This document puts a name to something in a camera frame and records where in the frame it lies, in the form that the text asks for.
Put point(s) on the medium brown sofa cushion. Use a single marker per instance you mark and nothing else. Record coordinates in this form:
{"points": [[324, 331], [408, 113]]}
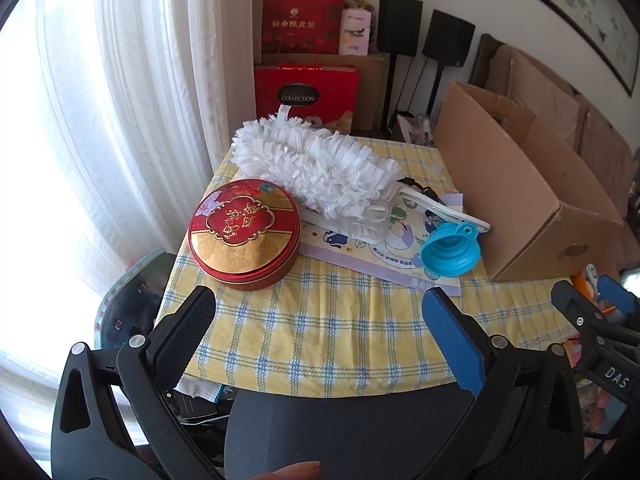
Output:
{"points": [[602, 135]]}

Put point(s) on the large brown sofa cushion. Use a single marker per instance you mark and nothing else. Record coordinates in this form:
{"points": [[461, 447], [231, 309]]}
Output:
{"points": [[542, 90]]}

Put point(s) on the red chocolate gift bag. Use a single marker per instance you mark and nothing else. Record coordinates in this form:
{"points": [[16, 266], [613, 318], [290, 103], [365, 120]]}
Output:
{"points": [[305, 97]]}

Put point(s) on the wet wipes pack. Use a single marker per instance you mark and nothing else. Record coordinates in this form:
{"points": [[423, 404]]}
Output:
{"points": [[390, 252]]}

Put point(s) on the gold wrapped package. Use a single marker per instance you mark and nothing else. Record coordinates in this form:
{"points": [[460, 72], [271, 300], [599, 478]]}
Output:
{"points": [[362, 4]]}

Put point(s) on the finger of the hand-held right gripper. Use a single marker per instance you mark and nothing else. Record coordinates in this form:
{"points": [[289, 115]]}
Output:
{"points": [[615, 294], [572, 307]]}

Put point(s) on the small brown sofa cushion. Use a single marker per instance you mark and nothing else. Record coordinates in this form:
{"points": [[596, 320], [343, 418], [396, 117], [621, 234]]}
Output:
{"points": [[629, 175]]}

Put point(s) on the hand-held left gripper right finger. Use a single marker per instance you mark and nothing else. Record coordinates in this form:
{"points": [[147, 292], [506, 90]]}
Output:
{"points": [[455, 345]]}

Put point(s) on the person's left hand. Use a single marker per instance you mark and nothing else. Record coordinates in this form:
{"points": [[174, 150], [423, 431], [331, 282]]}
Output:
{"points": [[285, 472]]}

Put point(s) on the black speaker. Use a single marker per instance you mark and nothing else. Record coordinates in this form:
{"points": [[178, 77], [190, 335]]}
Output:
{"points": [[399, 25], [448, 37]]}

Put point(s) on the blue collapsible funnel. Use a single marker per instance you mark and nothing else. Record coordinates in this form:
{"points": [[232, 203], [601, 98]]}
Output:
{"points": [[447, 255]]}

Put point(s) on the white fluffy duster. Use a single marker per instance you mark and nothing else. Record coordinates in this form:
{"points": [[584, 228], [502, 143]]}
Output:
{"points": [[310, 170]]}

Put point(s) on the red tea gift box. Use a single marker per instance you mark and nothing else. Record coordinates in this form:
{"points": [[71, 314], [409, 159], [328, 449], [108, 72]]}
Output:
{"points": [[302, 22]]}

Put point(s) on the brown sofa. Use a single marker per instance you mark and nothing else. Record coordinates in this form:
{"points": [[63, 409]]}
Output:
{"points": [[600, 130]]}

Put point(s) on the clear plastic bag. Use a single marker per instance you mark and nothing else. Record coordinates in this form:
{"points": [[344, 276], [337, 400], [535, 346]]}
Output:
{"points": [[417, 127]]}

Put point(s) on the closed brown cardboard box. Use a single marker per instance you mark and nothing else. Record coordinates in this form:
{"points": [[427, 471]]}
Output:
{"points": [[372, 90]]}

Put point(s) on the white sheer curtain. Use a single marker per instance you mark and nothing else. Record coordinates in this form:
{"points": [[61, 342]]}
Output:
{"points": [[125, 110]]}

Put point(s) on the dark grey chair back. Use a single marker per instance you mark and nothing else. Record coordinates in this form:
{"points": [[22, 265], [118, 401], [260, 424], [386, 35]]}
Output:
{"points": [[350, 425]]}

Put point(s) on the red round tin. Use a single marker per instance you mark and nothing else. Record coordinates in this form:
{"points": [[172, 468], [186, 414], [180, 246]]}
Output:
{"points": [[242, 232]]}

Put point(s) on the yellow plaid tablecloth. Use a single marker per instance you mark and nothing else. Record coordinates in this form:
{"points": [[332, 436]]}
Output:
{"points": [[325, 330]]}

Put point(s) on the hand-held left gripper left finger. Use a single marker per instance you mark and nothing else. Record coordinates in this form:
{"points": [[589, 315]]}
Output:
{"points": [[186, 330]]}

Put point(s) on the black speaker stand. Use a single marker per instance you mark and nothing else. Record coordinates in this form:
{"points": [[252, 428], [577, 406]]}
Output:
{"points": [[434, 90], [393, 92]]}

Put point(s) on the framed floral painting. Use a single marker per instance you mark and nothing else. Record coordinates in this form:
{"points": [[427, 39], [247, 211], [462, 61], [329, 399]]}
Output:
{"points": [[575, 0]]}

